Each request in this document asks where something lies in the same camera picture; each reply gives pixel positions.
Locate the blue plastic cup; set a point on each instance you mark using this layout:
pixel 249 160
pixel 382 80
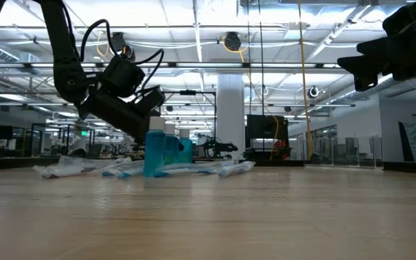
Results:
pixel 154 155

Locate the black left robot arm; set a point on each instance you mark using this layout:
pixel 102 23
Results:
pixel 61 43

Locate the black background robot arm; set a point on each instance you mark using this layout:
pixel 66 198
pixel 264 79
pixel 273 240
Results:
pixel 219 147

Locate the black equipment cabinet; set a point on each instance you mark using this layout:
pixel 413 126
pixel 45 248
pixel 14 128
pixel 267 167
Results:
pixel 265 126

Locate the black background gantry frame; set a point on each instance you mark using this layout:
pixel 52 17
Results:
pixel 188 92

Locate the white building column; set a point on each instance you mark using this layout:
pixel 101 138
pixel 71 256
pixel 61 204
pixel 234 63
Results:
pixel 229 115

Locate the black background workstation frame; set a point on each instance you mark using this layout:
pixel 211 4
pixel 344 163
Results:
pixel 49 124

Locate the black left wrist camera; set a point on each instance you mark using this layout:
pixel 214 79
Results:
pixel 154 99

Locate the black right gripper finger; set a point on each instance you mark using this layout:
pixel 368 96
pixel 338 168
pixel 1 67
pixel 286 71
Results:
pixel 363 72

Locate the black aluminium table frame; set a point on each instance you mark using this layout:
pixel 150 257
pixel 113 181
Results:
pixel 13 163

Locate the clear acrylic organizer box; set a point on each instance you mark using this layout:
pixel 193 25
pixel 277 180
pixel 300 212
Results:
pixel 352 151

